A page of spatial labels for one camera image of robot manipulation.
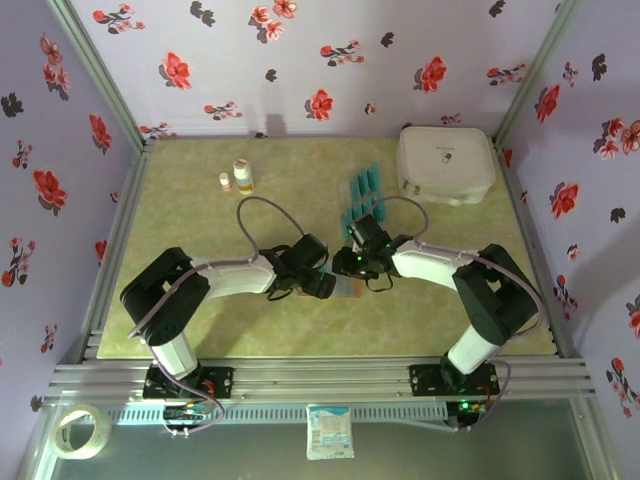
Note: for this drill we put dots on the brown card holder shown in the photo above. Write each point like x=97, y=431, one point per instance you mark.
x=347, y=289

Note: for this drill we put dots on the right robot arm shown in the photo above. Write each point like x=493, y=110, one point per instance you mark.
x=495, y=300

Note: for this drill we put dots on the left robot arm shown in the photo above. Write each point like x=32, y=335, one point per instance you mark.
x=165, y=295

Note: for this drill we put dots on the large white pill bottle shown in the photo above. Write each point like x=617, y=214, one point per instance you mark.
x=243, y=175

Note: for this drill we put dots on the small white pill bottle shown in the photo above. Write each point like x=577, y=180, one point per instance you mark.
x=225, y=181

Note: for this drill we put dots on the white zip case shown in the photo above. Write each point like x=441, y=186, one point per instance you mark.
x=440, y=160

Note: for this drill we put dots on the white blue-printed packet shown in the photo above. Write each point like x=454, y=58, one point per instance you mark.
x=330, y=432

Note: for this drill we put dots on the clear tape roll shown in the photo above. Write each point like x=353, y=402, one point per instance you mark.
x=106, y=430

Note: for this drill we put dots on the aluminium front rail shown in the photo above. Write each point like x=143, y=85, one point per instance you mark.
x=320, y=380

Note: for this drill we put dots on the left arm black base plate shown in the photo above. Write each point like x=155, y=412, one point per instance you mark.
x=220, y=380

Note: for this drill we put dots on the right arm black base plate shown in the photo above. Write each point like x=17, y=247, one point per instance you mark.
x=425, y=380

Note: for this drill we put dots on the aluminium side rail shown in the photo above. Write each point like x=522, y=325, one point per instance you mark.
x=127, y=200
x=530, y=240

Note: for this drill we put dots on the aluminium frame post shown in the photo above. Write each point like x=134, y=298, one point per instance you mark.
x=95, y=70
x=540, y=65

